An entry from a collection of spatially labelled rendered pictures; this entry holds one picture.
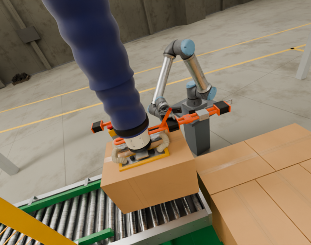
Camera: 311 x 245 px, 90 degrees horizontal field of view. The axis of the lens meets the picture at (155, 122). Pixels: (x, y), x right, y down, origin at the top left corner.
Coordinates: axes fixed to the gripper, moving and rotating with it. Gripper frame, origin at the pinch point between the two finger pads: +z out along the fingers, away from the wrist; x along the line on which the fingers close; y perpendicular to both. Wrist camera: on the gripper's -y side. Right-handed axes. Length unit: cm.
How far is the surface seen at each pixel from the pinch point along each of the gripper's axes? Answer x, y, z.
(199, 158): -66, -21, -16
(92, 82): 43, 37, 7
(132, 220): -66, 53, 19
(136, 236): -61, 51, 33
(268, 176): -66, -64, 22
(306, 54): -70, -309, -164
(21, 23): 166, 559, -1182
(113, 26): 61, 19, 6
